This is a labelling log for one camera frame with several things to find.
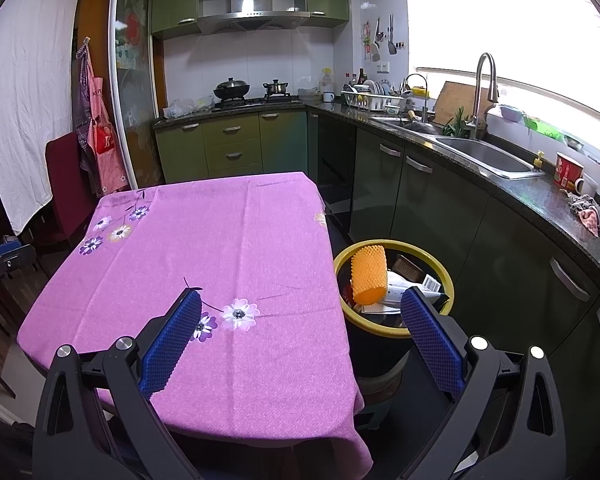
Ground red white drink carton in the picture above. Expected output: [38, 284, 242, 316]
[386, 270, 443, 308]

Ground tall steel faucet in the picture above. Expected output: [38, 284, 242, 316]
[467, 52, 501, 128]

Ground orange textured sponge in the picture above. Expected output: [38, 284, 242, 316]
[350, 244, 388, 306]

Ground green leafy vegetables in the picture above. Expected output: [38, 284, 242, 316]
[442, 107, 473, 138]

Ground red paper cup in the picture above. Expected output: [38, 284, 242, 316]
[554, 152, 585, 190]

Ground steel sink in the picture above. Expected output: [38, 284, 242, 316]
[370, 115, 546, 181]

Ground green lower cabinets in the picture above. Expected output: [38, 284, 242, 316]
[152, 110, 311, 186]

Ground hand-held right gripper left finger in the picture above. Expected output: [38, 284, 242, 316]
[31, 287, 203, 480]

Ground purple checkered apron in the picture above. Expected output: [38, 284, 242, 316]
[73, 39, 95, 133]

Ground green plastic item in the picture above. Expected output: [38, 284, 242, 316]
[525, 115, 566, 143]

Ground yellow rimmed trash bin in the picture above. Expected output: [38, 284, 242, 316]
[332, 240, 455, 378]

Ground small steel faucet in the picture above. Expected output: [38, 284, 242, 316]
[404, 73, 429, 123]

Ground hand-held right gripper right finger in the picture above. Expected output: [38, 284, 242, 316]
[400, 287, 567, 480]

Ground dark lower cabinets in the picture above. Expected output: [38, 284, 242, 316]
[307, 110, 600, 461]

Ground dark wooden chair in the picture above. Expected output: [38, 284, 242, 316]
[0, 175, 56, 401]

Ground crumpled dish cloths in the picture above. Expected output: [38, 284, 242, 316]
[567, 192, 600, 238]

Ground clear plastic bag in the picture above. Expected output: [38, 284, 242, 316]
[162, 96, 215, 120]

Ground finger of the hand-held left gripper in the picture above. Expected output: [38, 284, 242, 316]
[0, 241, 37, 286]

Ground pink checkered apron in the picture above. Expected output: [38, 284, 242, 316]
[82, 76, 131, 196]

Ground pink floral tablecloth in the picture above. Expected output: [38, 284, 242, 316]
[17, 171, 373, 471]

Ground gas stove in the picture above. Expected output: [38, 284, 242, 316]
[212, 96, 303, 108]

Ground white dish rack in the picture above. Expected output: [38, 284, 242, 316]
[341, 80, 406, 112]

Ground white hanging sheet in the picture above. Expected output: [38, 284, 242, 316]
[0, 0, 83, 236]

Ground dark red chair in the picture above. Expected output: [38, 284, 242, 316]
[45, 132, 98, 246]

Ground wooden cutting board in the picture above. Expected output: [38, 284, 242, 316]
[432, 81, 481, 126]

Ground glass sliding door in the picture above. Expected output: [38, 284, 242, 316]
[107, 0, 168, 191]

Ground black wok with lid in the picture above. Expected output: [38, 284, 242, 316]
[212, 77, 252, 101]

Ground steel range hood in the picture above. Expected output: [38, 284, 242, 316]
[197, 0, 311, 36]

